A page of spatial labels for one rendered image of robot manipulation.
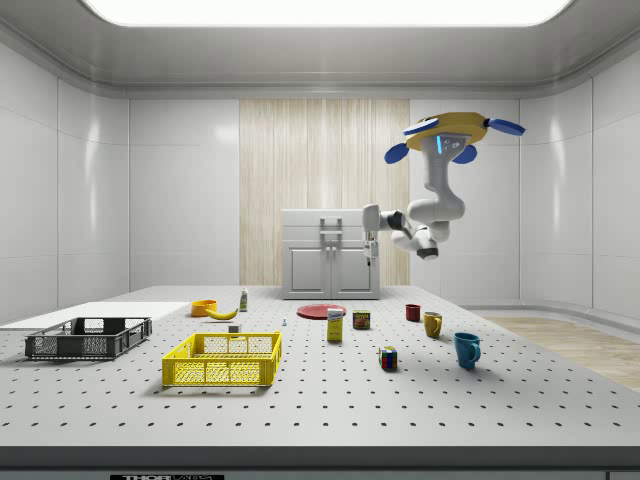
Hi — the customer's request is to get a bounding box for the puzzle cube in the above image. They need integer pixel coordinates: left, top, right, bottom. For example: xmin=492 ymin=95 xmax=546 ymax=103
xmin=377 ymin=345 xmax=400 ymax=372

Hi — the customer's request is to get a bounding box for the yellow mug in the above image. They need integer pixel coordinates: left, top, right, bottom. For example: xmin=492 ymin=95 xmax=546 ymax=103
xmin=422 ymin=311 xmax=444 ymax=340

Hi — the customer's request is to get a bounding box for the blue mug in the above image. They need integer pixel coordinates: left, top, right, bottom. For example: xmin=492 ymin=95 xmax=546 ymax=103
xmin=453 ymin=331 xmax=483 ymax=372

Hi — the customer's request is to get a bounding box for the dark grey basket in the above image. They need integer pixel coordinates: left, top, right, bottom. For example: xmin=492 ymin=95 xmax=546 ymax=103
xmin=23 ymin=316 xmax=154 ymax=362

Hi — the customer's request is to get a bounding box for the white cabinet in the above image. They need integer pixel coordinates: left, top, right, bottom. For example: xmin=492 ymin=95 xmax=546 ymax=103
xmin=281 ymin=208 xmax=383 ymax=301

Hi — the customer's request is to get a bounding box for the red plate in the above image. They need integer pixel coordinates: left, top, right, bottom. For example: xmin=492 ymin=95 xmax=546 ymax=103
xmin=296 ymin=302 xmax=348 ymax=322

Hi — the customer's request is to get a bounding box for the yellow basket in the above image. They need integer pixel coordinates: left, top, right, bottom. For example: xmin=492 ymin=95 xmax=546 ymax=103
xmin=160 ymin=332 xmax=284 ymax=389

